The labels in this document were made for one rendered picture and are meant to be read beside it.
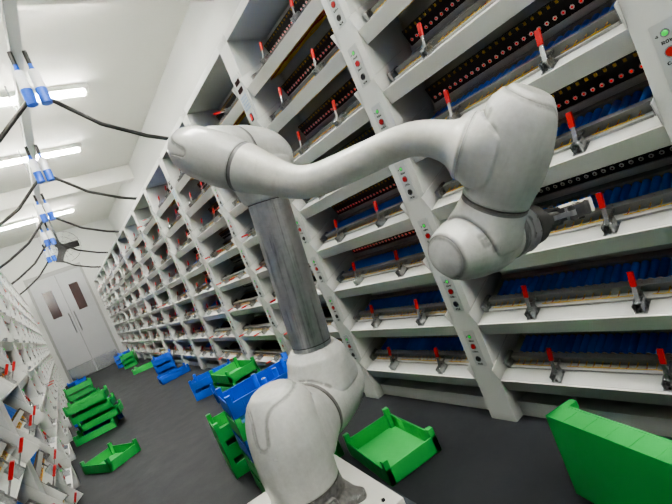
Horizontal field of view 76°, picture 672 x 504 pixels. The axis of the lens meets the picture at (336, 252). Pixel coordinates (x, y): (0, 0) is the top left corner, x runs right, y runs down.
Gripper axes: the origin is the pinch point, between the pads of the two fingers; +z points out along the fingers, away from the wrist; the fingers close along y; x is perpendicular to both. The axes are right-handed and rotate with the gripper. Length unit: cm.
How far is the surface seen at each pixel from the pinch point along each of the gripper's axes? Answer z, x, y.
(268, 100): 7, 80, -115
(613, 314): 14.0, -26.8, -5.9
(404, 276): 11, -8, -68
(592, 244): 11.2, -9.4, -4.3
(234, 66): -3, 97, -117
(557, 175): 9.7, 8.0, -6.3
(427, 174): 12, 21, -45
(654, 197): 16.4, -2.7, 8.1
